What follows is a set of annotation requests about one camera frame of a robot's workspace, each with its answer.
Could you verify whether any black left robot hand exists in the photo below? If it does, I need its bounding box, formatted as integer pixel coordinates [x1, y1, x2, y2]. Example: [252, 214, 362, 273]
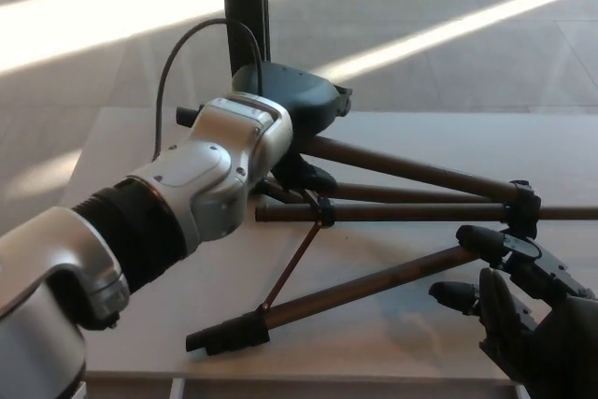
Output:
[231, 61, 354, 191]

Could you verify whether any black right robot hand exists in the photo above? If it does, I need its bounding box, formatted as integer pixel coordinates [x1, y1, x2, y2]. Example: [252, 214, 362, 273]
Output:
[428, 224, 598, 399]

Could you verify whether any bronze tripod with black clamps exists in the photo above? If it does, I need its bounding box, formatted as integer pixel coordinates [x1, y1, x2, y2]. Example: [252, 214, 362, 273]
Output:
[176, 107, 598, 357]

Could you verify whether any black upright pole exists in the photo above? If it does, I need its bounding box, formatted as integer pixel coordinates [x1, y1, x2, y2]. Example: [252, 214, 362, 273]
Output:
[219, 0, 273, 88]

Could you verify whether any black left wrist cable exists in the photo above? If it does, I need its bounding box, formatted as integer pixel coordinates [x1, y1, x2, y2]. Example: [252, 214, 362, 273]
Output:
[153, 19, 263, 162]

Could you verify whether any white desk frame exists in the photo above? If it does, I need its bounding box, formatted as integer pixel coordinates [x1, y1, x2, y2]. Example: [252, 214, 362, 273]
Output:
[168, 378, 528, 399]

